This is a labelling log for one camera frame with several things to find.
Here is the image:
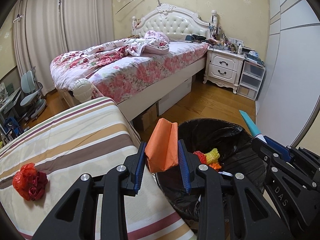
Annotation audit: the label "teal white toothpaste tube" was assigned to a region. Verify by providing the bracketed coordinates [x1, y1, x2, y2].
[239, 110, 267, 143]

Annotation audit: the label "red plastic bag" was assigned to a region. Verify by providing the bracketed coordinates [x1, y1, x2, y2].
[12, 163, 48, 201]

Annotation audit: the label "yellow foam net bundle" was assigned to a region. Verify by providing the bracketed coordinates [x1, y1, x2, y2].
[205, 148, 220, 165]

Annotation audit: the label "red foam net bundle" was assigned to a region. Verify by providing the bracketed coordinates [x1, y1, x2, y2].
[193, 151, 207, 165]

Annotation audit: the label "orange paper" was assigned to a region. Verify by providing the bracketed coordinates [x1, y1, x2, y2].
[145, 118, 178, 173]

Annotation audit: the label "grey toothpaste box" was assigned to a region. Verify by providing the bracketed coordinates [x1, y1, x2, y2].
[218, 171, 233, 177]

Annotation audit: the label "orange wrapper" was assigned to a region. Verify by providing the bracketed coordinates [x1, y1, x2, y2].
[209, 163, 222, 172]

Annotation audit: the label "black lined trash bin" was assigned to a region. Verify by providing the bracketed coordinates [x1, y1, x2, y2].
[155, 118, 266, 226]

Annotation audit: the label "striped table cloth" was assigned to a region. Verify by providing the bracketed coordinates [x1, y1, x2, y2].
[1, 98, 196, 239]

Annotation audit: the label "plastic drawer unit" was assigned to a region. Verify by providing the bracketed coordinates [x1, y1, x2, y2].
[237, 60, 265, 101]

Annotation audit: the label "white nightstand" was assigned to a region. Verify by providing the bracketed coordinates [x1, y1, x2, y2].
[203, 47, 245, 94]

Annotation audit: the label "study desk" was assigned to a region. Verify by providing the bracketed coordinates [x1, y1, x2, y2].
[1, 88, 21, 128]

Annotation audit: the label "cardboard box under bed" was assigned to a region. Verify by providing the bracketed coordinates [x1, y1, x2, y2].
[133, 102, 158, 131]

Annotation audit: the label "grey desk chair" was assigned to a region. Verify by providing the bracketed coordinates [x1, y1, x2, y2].
[20, 67, 47, 121]

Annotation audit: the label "floral quilt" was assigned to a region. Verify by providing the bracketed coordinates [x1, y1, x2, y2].
[50, 30, 170, 90]

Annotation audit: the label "white tufted bed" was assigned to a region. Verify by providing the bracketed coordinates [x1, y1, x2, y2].
[57, 3, 216, 120]

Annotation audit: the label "beige curtains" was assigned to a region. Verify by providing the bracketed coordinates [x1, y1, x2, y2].
[13, 0, 114, 94]

